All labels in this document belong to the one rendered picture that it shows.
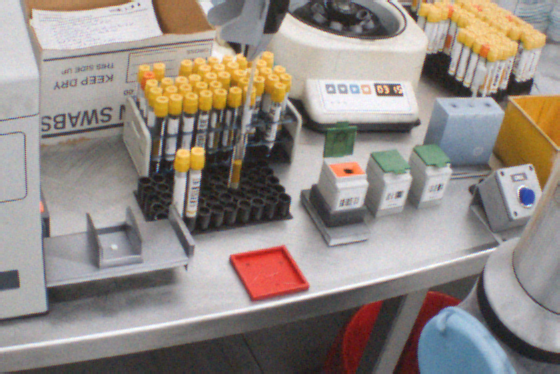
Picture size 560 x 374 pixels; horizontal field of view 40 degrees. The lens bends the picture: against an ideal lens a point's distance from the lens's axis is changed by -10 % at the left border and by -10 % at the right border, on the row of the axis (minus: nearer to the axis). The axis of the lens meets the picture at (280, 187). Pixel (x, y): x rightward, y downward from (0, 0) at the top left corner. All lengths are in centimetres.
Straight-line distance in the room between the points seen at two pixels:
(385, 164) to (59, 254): 41
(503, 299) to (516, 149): 66
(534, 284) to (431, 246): 50
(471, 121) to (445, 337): 58
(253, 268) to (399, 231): 20
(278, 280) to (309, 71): 35
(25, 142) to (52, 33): 53
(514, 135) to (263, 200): 41
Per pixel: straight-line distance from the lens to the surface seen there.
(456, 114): 111
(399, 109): 120
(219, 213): 96
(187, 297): 90
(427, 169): 106
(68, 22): 126
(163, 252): 88
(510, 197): 106
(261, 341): 168
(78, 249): 88
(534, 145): 117
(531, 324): 56
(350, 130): 99
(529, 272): 55
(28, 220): 77
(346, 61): 118
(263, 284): 92
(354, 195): 98
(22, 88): 68
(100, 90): 106
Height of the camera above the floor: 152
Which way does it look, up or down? 38 degrees down
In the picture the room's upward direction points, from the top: 12 degrees clockwise
